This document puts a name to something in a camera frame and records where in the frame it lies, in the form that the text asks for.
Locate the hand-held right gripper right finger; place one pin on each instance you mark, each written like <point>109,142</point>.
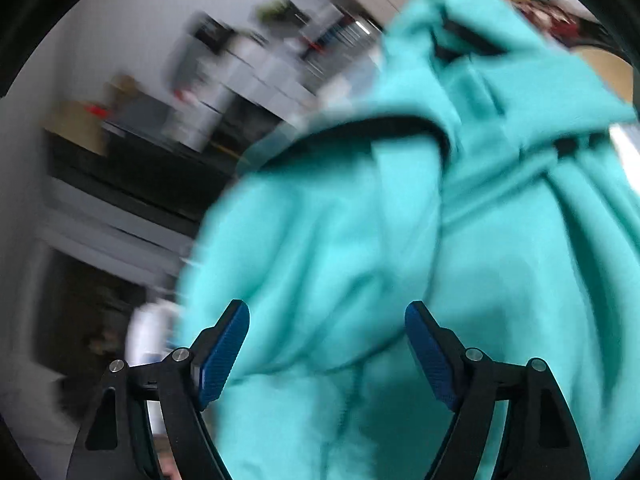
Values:
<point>432,355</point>

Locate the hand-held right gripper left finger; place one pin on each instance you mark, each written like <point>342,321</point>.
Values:
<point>222,355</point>

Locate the teal zip jacket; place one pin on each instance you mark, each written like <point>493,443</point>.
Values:
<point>400,235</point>

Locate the white desk with drawers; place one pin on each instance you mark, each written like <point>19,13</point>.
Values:
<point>225,95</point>

